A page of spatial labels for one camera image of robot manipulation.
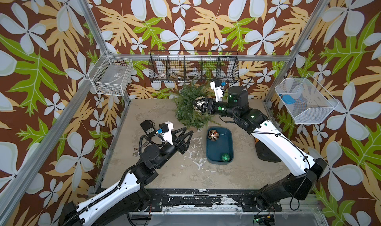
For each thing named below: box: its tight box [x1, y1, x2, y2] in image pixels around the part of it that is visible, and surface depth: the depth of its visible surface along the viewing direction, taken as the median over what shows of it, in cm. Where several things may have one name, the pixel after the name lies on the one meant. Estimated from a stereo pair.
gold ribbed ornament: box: [193, 99, 206, 113], surface depth 64 cm
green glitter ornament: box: [220, 152, 231, 163], surface depth 86 cm
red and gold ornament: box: [207, 129, 220, 142], surface depth 95 cm
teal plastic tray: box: [205, 126, 234, 166], surface depth 95 cm
